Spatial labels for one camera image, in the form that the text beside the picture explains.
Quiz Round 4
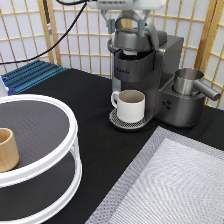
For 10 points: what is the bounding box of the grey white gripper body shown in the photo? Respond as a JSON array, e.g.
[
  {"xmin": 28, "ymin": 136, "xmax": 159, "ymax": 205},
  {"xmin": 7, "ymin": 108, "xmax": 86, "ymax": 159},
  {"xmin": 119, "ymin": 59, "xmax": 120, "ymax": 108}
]
[{"xmin": 88, "ymin": 0, "xmax": 166, "ymax": 10}]

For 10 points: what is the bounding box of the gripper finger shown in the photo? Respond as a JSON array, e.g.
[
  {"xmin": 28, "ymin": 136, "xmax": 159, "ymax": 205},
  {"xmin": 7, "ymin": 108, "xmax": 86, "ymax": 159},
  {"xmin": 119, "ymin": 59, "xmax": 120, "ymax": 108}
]
[
  {"xmin": 101, "ymin": 10, "xmax": 115, "ymax": 32},
  {"xmin": 137, "ymin": 10, "xmax": 150, "ymax": 36}
]

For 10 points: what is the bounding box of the grey pod coffee machine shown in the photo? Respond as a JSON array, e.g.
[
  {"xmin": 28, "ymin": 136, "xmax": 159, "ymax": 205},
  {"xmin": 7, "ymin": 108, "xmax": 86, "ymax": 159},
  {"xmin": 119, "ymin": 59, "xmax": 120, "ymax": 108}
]
[{"xmin": 108, "ymin": 11, "xmax": 206, "ymax": 130}]

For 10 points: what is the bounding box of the wooden shoji folding screen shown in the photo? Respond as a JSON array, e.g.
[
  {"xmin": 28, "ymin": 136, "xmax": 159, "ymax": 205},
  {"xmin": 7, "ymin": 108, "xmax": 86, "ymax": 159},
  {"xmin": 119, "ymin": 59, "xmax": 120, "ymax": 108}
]
[{"xmin": 0, "ymin": 0, "xmax": 224, "ymax": 110}]

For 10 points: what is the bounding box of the stainless steel milk pitcher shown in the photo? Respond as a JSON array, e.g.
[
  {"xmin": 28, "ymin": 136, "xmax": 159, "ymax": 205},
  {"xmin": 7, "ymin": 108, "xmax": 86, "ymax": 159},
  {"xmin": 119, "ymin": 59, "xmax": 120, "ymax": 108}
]
[{"xmin": 173, "ymin": 68, "xmax": 221, "ymax": 101}]

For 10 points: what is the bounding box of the white ceramic mug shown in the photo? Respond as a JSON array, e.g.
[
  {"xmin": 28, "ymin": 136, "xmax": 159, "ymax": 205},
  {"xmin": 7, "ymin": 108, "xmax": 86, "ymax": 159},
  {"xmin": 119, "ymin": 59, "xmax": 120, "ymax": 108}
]
[{"xmin": 111, "ymin": 90, "xmax": 145, "ymax": 123}]

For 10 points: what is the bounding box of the blue ridged tray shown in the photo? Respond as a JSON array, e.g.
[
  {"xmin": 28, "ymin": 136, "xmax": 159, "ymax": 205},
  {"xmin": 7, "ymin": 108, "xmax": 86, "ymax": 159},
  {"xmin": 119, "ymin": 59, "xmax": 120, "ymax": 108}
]
[{"xmin": 2, "ymin": 60, "xmax": 66, "ymax": 95}]

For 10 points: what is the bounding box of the grey woven placemat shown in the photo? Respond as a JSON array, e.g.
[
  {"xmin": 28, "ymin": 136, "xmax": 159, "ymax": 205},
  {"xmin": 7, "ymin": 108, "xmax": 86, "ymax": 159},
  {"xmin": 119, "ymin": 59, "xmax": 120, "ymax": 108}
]
[{"xmin": 85, "ymin": 127, "xmax": 224, "ymax": 224}]

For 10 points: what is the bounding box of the white two-tier round shelf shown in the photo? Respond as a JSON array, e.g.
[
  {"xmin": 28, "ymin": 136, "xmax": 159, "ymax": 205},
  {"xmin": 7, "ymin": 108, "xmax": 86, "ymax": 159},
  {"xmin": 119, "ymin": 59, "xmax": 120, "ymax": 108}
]
[{"xmin": 0, "ymin": 94, "xmax": 82, "ymax": 224}]

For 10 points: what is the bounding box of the light wooden cup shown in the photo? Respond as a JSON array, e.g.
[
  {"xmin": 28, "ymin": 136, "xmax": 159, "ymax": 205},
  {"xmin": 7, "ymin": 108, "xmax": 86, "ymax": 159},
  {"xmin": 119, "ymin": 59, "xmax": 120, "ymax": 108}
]
[{"xmin": 0, "ymin": 128, "xmax": 19, "ymax": 173}]

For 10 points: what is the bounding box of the black cable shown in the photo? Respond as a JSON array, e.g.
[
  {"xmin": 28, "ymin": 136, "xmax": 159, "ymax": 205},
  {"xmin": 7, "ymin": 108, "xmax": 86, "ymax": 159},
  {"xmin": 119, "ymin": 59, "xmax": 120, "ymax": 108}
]
[{"xmin": 0, "ymin": 0, "xmax": 91, "ymax": 65}]

